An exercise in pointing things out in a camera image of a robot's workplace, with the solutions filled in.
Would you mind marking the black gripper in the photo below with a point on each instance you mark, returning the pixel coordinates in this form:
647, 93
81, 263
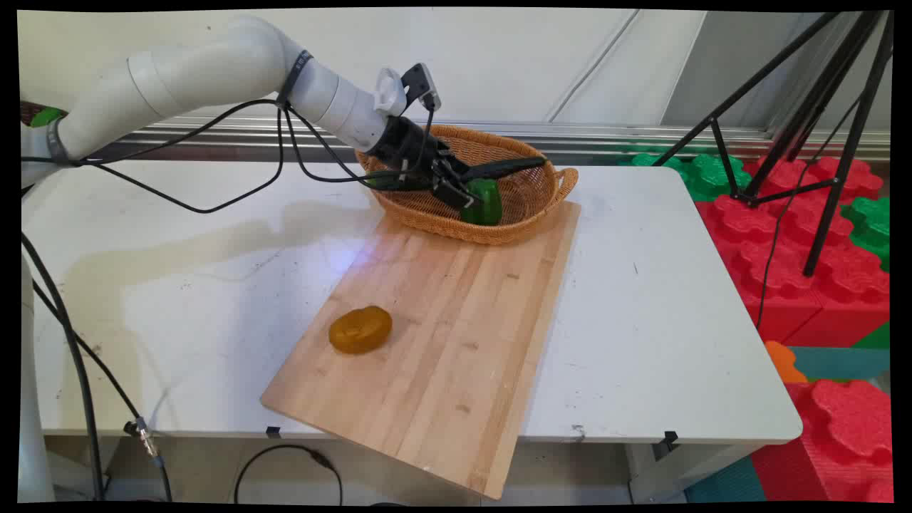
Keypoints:
402, 146

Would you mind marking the brown potato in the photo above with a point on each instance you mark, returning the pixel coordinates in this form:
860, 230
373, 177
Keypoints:
360, 330

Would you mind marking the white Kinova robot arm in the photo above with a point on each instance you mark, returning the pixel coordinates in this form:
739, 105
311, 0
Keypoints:
199, 71

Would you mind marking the green bell pepper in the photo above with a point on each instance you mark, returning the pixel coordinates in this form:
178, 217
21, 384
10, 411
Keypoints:
488, 208

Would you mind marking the long dark green cucumber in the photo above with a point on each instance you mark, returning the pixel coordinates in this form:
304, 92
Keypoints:
513, 166

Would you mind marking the oval wicker basket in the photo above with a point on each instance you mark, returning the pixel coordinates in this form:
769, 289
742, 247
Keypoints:
520, 224

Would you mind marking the wooden cutting board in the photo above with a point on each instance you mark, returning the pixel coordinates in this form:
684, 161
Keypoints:
442, 342

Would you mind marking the green foam block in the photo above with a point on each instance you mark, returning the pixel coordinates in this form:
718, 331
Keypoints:
702, 174
46, 117
871, 224

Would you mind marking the red foam block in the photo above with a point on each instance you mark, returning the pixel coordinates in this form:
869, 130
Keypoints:
784, 285
848, 427
855, 178

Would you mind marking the white table leg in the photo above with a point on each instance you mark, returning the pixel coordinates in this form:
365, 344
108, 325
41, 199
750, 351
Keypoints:
662, 474

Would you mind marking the orange foam piece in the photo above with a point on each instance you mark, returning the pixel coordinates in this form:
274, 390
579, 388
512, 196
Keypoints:
782, 362

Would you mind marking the black tripod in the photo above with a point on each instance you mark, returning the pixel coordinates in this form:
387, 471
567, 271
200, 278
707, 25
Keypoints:
830, 214

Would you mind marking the teal foam mat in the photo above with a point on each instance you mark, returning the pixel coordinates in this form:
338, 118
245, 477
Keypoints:
844, 362

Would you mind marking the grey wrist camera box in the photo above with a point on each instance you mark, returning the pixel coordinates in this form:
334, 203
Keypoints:
420, 80

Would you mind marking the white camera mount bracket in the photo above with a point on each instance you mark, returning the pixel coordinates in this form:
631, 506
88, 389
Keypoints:
390, 92

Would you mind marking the aluminium window rail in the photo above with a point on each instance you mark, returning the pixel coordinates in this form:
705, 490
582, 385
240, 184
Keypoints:
605, 135

